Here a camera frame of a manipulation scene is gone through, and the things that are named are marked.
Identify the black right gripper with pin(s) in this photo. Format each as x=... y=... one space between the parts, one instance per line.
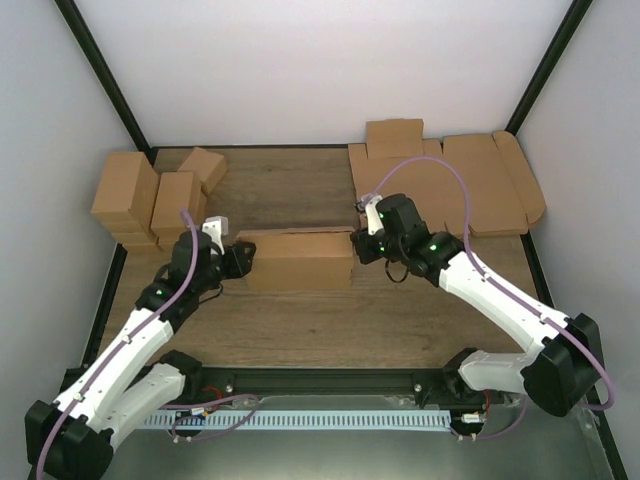
x=366 y=256

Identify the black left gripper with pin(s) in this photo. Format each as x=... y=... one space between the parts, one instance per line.
x=241 y=266

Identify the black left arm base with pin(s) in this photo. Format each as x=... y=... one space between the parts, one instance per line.
x=207 y=385

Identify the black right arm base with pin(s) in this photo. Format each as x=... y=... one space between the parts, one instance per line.
x=446 y=389

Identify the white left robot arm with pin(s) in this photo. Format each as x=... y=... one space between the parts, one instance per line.
x=76 y=435

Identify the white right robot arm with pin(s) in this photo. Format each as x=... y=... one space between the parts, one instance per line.
x=561 y=357

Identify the tilted small cardboard box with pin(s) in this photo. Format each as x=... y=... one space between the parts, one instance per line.
x=208 y=167

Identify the tall folded cardboard box stack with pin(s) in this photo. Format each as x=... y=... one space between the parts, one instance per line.
x=125 y=199

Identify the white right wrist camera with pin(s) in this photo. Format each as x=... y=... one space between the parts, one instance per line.
x=367 y=205

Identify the light blue slotted cable duct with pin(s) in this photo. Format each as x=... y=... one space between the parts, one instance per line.
x=266 y=420

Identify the black left frame post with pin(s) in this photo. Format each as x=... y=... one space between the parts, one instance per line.
x=92 y=52

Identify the black frame post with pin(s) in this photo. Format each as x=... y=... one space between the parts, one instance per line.
x=92 y=52
x=561 y=39

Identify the black right frame post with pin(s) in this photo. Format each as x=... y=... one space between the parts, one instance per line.
x=561 y=39

